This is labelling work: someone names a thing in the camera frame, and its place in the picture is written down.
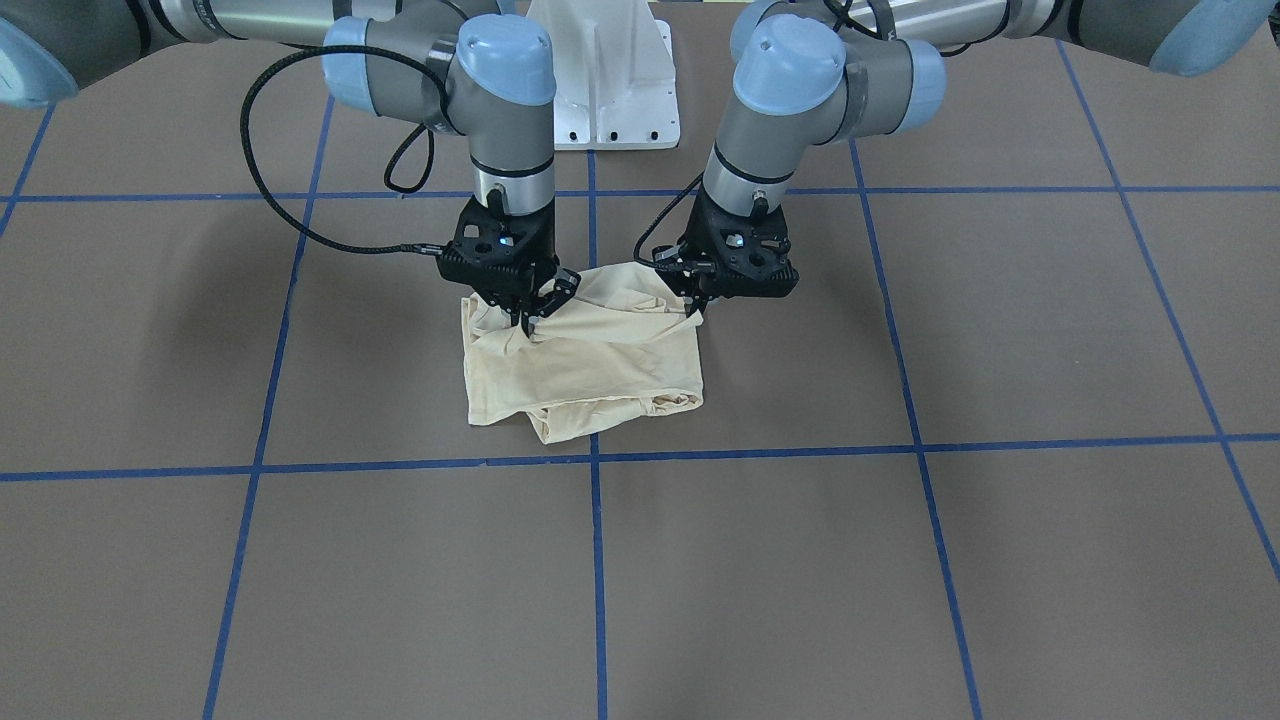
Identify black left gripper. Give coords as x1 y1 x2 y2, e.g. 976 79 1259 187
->
652 193 799 316

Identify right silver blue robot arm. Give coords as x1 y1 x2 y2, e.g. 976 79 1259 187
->
1 1 580 331

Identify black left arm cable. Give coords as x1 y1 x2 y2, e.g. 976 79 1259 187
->
634 172 707 272

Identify cream long-sleeve graphic shirt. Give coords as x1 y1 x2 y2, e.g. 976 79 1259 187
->
461 263 705 445

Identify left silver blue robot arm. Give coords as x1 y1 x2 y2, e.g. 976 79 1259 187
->
634 1 1274 314

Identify brown paper table cover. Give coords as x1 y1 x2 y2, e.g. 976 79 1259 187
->
1 32 1279 719

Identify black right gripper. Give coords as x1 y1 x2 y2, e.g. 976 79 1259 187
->
436 197 581 337

